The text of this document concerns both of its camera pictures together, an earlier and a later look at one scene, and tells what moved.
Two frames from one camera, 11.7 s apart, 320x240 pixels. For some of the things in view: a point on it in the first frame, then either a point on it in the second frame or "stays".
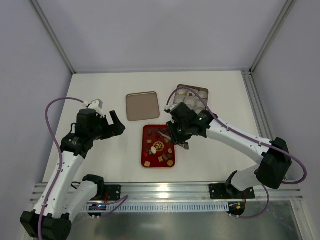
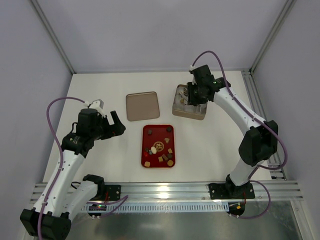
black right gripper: [173, 133] → [194, 97]
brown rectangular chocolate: [164, 156] stays
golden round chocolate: [170, 163] stays
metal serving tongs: [166, 132] → [183, 105]
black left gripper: [108, 127] stays
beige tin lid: [141, 106] stays
